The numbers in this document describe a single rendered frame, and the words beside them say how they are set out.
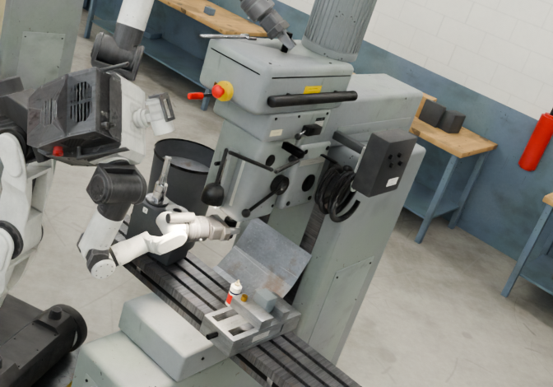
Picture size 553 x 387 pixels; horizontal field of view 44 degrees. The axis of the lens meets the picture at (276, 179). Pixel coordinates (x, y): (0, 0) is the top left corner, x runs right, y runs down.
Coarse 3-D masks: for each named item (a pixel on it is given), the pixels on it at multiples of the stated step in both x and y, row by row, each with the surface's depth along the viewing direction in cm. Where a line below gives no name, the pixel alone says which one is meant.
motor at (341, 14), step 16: (320, 0) 228; (336, 0) 224; (352, 0) 223; (368, 0) 225; (320, 16) 229; (336, 16) 226; (352, 16) 226; (368, 16) 230; (304, 32) 237; (320, 32) 229; (336, 32) 228; (352, 32) 229; (320, 48) 230; (336, 48) 230; (352, 48) 231
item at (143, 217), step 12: (144, 204) 262; (156, 204) 262; (168, 204) 267; (132, 216) 266; (144, 216) 263; (156, 216) 260; (132, 228) 268; (144, 228) 264; (156, 228) 261; (168, 252) 261; (180, 252) 266; (168, 264) 263
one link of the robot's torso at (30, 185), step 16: (0, 144) 220; (16, 144) 220; (16, 160) 220; (16, 176) 223; (32, 176) 227; (48, 176) 235; (16, 192) 227; (32, 192) 238; (48, 192) 238; (0, 208) 233; (16, 208) 231; (32, 208) 240; (0, 224) 233; (16, 224) 233; (32, 224) 237; (16, 240) 233; (32, 240) 239; (16, 256) 235
